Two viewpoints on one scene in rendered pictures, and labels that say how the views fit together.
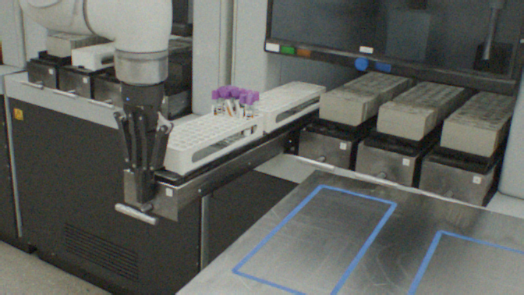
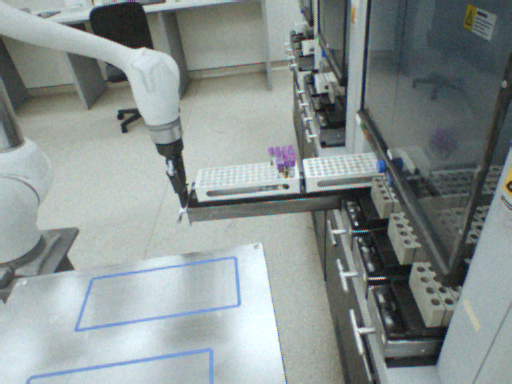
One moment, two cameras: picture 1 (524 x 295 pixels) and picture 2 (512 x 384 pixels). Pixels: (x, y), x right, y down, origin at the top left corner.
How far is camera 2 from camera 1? 109 cm
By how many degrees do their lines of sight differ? 57
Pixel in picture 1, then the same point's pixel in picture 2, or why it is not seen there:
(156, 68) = (157, 135)
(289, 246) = (134, 284)
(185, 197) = (196, 215)
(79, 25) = not seen: hidden behind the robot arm
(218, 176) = (232, 211)
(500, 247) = not seen: outside the picture
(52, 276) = not seen: hidden behind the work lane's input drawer
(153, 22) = (144, 107)
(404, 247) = (169, 337)
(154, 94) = (163, 150)
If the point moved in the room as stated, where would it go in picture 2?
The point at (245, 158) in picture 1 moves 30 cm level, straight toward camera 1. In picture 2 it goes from (265, 205) to (168, 253)
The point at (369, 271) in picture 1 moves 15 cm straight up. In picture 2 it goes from (123, 333) to (96, 284)
